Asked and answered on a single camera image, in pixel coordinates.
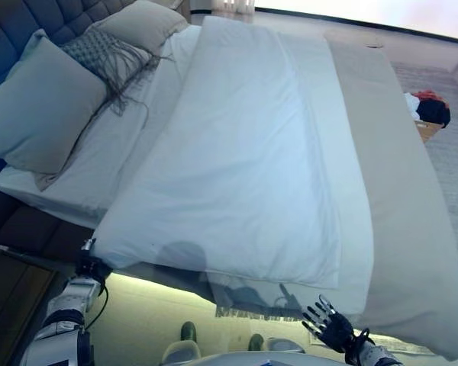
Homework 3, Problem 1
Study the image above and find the silver robot leg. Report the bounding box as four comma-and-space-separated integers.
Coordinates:
265, 337, 306, 354
160, 339, 199, 363

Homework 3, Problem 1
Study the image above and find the pale white pillow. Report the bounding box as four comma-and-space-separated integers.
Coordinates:
0, 28, 50, 102

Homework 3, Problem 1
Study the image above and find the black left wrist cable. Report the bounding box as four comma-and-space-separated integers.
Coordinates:
82, 276, 110, 335

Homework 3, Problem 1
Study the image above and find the white duvet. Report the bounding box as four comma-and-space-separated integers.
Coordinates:
93, 14, 376, 317

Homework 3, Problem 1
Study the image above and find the black left robot foot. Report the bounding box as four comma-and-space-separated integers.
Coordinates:
180, 321, 198, 343

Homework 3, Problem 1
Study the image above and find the large beige pillow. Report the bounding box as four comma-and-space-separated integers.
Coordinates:
0, 36, 108, 193
93, 0, 189, 56

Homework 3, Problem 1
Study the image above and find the red cloth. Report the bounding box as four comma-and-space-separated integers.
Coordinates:
411, 89, 446, 103

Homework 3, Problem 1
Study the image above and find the silver right robot leg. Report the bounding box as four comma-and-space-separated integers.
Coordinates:
265, 337, 306, 354

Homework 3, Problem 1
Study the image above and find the woven fringed cushion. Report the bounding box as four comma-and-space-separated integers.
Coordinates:
60, 27, 175, 130

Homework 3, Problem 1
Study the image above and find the beige window curtain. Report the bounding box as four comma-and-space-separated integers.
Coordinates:
213, 0, 256, 12

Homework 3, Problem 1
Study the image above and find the black right robot foot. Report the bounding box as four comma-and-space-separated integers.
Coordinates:
248, 333, 266, 352

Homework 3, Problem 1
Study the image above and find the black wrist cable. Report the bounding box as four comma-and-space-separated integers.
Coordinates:
343, 326, 376, 363
82, 276, 110, 335

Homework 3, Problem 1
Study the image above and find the dark wooden nightstand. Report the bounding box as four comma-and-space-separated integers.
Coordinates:
0, 242, 64, 344

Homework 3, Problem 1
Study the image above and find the light wooden laundry basket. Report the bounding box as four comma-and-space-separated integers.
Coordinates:
414, 118, 446, 145

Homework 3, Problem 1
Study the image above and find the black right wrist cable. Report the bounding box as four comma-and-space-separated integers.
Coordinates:
343, 326, 376, 363

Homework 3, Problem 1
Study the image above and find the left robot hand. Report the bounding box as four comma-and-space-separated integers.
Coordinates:
79, 238, 112, 281

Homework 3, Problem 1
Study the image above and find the silver left robot leg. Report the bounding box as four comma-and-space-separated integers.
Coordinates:
160, 339, 199, 363

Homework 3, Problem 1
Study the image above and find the white cloth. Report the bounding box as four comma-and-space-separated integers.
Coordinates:
403, 92, 421, 121

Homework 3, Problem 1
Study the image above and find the black cloth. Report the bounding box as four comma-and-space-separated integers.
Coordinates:
418, 98, 452, 129

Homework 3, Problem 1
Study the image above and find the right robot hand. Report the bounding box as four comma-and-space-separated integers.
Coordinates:
301, 294, 355, 354

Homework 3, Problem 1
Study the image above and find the beige bedspread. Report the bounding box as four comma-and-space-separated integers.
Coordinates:
323, 29, 458, 363

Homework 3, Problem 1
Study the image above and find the black robot foot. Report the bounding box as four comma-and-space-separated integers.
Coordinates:
180, 321, 198, 343
248, 333, 266, 352

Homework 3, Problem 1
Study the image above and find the tufted upholstered headboard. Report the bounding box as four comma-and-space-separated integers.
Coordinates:
0, 0, 114, 264

